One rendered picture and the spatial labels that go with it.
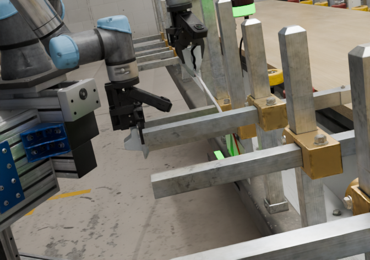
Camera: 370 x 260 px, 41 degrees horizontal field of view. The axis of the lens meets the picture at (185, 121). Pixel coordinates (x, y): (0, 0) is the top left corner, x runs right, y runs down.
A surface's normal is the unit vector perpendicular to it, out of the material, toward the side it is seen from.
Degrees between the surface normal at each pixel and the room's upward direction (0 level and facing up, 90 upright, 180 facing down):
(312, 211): 90
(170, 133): 90
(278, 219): 0
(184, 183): 90
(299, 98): 90
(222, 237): 0
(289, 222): 0
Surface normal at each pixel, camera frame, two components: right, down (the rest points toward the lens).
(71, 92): 0.87, -0.01
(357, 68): -0.98, 0.21
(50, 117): -0.45, 0.34
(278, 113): 0.13, 0.27
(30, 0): 0.41, 0.23
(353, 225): -0.18, -0.94
